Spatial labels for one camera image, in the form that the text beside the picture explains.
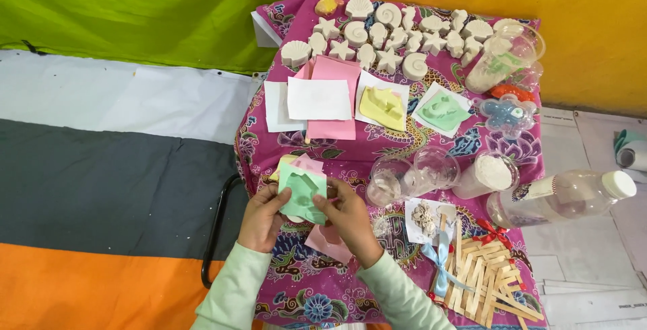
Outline person's left hand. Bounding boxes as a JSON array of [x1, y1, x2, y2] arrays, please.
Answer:
[[238, 183, 293, 253]]

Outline person's right hand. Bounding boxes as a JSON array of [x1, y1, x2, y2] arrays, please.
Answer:
[[312, 178, 385, 269]]

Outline green fish-shape mold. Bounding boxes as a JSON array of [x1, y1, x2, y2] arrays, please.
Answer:
[[277, 161, 329, 226]]

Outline pink thin plastic mold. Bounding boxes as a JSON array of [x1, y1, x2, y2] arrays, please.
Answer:
[[304, 223, 355, 264]]

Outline clear plastic cup with residue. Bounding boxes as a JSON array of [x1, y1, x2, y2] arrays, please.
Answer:
[[365, 156, 421, 208]]

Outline small yellow mold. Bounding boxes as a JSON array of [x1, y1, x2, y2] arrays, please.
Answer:
[[269, 154, 300, 182]]

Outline white paper with plaster crumbs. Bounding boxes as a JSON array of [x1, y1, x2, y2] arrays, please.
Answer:
[[404, 197, 459, 247]]

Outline pink batik tablecloth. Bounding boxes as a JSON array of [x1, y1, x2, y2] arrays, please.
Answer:
[[234, 0, 549, 330]]

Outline small pink mold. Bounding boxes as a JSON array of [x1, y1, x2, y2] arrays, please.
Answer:
[[290, 153, 325, 175]]

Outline plaster crumbs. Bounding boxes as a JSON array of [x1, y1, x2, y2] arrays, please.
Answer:
[[411, 201, 438, 238]]

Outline pink paper sheet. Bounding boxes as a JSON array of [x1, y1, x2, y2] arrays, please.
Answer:
[[294, 55, 363, 142]]

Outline light blue ribbon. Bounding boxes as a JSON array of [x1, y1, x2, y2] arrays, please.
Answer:
[[421, 228, 474, 299]]

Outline empty clear plastic cup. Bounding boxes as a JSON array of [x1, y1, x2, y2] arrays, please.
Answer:
[[413, 146, 461, 192]]

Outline white paper sheet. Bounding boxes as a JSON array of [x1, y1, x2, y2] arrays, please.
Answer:
[[287, 76, 353, 121], [263, 81, 307, 133]]

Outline yellow thin plastic mold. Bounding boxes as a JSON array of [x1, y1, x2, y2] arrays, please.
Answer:
[[358, 86, 407, 132]]

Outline white paper under yellow mold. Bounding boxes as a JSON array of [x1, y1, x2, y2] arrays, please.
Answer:
[[354, 70, 410, 129]]

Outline green dolphin-shape mold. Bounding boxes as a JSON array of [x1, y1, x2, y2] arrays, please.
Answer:
[[415, 92, 471, 132]]

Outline red ribbon bow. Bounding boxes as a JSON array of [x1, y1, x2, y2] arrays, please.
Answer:
[[472, 218, 514, 250]]

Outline pile of wooden craft sticks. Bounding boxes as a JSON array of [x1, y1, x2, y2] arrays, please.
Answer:
[[429, 218, 546, 330]]

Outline clear cup of white powder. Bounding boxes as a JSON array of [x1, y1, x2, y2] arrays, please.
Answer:
[[452, 150, 521, 200]]

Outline white paper under green mold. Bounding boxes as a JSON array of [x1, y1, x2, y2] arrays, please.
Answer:
[[410, 81, 474, 139]]

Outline striped banner floor mat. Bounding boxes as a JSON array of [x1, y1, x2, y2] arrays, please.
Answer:
[[0, 48, 268, 330]]

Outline folded white paper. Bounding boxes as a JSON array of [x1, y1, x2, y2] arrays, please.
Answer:
[[251, 11, 283, 49]]

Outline clear flower-shaped paint palette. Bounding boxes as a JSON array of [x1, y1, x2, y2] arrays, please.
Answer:
[[474, 93, 537, 141]]

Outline group of white plaster figures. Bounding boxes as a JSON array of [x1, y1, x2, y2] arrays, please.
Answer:
[[280, 0, 521, 82]]

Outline orange plastic piece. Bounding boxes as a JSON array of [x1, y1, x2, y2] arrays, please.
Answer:
[[489, 84, 536, 103]]

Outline clear bottle with white cap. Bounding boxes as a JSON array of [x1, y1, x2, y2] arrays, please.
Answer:
[[486, 169, 638, 229]]

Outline tall clear cup with powder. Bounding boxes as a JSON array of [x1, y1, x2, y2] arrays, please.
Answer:
[[464, 19, 547, 94]]

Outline yellow painted plaster figure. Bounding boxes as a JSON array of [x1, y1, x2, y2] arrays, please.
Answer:
[[314, 0, 345, 17]]

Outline green fabric sheet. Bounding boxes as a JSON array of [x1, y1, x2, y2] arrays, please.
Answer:
[[0, 0, 295, 75]]

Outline white printed floor sheets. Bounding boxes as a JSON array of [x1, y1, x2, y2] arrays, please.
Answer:
[[520, 106, 647, 330]]

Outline rolled paper with teal sheet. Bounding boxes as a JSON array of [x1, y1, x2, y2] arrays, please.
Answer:
[[614, 128, 647, 172]]

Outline black metal tube frame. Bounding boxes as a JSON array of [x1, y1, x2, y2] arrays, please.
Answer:
[[201, 173, 244, 290]]

